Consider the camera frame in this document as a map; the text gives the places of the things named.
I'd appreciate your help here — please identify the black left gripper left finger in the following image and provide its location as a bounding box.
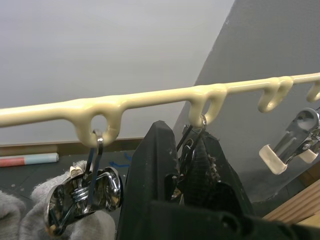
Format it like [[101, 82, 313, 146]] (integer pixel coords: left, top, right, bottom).
[[117, 120, 180, 240]]

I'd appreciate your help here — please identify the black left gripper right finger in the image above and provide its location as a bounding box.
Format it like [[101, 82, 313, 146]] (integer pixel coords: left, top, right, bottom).
[[179, 131, 255, 219]]

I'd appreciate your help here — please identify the chrome clip with wire spring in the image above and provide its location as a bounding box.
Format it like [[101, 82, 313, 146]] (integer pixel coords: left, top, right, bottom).
[[44, 128, 124, 237], [172, 113, 209, 201]]

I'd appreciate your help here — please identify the cream plastic-coated clip hanger bar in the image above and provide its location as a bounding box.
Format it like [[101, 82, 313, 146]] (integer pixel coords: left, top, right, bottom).
[[0, 71, 320, 149]]

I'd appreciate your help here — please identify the chrome clip with cream pads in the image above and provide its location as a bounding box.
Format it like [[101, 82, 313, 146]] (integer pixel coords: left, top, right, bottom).
[[258, 106, 320, 176]]

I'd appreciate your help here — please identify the grey knitted sock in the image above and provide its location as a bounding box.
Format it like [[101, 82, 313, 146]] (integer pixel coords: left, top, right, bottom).
[[0, 171, 117, 240]]

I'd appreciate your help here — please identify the grey partition board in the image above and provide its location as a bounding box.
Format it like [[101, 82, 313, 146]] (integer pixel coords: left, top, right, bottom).
[[172, 0, 320, 203]]

